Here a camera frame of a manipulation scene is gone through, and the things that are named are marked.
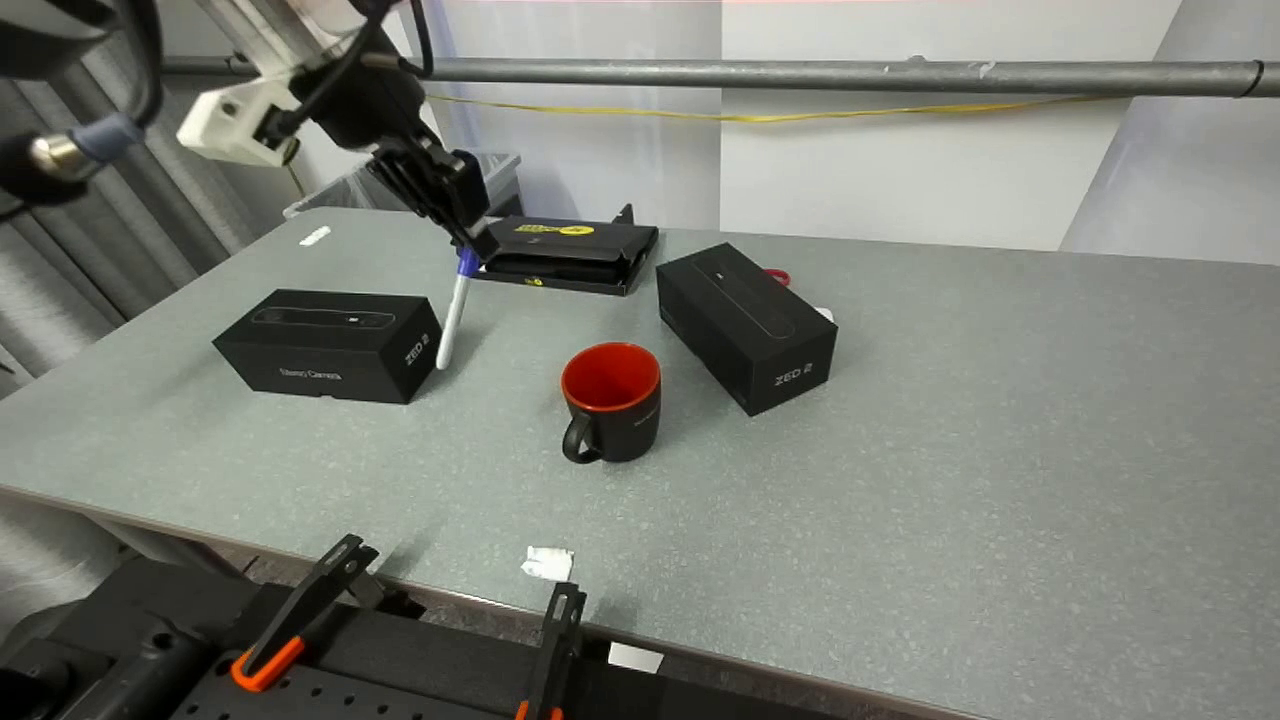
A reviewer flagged black box beside red item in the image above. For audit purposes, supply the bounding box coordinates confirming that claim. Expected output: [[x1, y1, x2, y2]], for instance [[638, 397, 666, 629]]
[[650, 240, 843, 420]]

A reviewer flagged yellow cable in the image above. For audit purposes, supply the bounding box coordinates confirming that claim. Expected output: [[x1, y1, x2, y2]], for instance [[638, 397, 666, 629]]
[[482, 92, 1083, 135]]

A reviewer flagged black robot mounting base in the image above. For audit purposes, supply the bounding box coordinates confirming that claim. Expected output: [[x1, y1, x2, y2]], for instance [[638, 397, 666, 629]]
[[0, 558, 944, 720]]

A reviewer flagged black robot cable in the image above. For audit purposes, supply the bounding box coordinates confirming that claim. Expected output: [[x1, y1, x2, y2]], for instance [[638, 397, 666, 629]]
[[397, 0, 440, 80]]

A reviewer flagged white label sticker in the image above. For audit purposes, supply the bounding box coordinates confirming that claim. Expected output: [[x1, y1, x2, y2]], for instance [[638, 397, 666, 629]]
[[602, 635, 666, 680]]

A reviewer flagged black ZED 2 camera box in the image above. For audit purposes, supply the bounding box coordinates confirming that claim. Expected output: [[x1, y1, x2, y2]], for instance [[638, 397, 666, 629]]
[[206, 286, 449, 407]]

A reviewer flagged black stand with grey knob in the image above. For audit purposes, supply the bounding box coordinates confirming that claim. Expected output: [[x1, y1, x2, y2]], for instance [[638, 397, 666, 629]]
[[0, 0, 170, 225]]

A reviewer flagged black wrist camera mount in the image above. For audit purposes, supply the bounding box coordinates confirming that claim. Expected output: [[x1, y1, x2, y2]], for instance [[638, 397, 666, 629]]
[[297, 49, 432, 157]]

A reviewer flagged small white tape piece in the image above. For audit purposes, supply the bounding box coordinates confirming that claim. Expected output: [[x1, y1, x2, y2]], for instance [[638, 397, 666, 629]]
[[514, 541, 581, 584]]

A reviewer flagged black orange clamp short handle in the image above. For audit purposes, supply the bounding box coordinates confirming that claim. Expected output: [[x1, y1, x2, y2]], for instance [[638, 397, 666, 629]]
[[511, 581, 591, 720]]

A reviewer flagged black orange clamp long handle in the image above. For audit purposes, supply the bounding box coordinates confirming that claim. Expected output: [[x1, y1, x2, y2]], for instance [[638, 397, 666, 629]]
[[223, 530, 384, 700]]

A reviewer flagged grey metal pole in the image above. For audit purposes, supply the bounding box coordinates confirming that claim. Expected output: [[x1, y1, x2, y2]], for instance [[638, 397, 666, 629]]
[[421, 54, 1280, 101]]

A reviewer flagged black mug red inside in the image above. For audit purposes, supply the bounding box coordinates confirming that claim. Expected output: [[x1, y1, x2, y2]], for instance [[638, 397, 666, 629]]
[[555, 339, 666, 469]]

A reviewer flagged blue capped white sharpie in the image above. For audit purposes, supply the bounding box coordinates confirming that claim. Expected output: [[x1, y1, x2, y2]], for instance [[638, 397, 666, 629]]
[[432, 240, 482, 377]]

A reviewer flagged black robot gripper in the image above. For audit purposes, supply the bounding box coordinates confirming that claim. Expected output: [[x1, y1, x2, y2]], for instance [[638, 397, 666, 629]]
[[366, 130, 491, 258]]

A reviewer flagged flat black box yellow logo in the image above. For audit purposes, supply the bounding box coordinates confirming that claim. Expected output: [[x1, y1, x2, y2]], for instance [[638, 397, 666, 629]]
[[469, 209, 665, 302]]

